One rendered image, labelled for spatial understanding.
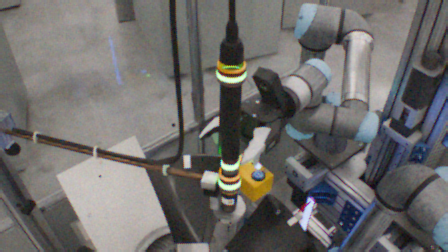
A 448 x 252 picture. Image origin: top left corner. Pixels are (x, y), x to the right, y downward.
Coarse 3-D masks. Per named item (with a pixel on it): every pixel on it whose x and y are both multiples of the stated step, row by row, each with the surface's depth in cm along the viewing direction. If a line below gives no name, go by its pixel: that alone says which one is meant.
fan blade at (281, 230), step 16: (256, 208) 107; (272, 208) 107; (288, 208) 107; (256, 224) 103; (272, 224) 103; (288, 224) 104; (240, 240) 100; (256, 240) 100; (272, 240) 100; (288, 240) 101; (304, 240) 103
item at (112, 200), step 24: (120, 144) 105; (72, 168) 97; (96, 168) 101; (120, 168) 104; (144, 168) 108; (72, 192) 97; (96, 192) 100; (120, 192) 104; (144, 192) 107; (96, 216) 99; (120, 216) 103; (144, 216) 106; (96, 240) 99; (120, 240) 102
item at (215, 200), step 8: (208, 184) 70; (216, 184) 71; (208, 192) 71; (216, 192) 71; (216, 200) 73; (240, 200) 77; (216, 208) 75; (240, 208) 76; (216, 216) 75; (224, 216) 74; (232, 216) 74; (240, 216) 74
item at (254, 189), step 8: (240, 168) 136; (248, 168) 136; (256, 168) 136; (264, 168) 136; (248, 176) 133; (264, 176) 133; (272, 176) 134; (240, 184) 137; (248, 184) 132; (256, 184) 131; (264, 184) 133; (248, 192) 135; (256, 192) 132; (264, 192) 137
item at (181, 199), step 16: (192, 160) 92; (208, 160) 92; (160, 176) 92; (176, 176) 92; (160, 192) 92; (176, 192) 92; (192, 192) 90; (176, 208) 91; (192, 208) 90; (208, 208) 90; (176, 224) 91; (192, 224) 90; (208, 224) 89; (176, 240) 91; (192, 240) 90; (208, 240) 88
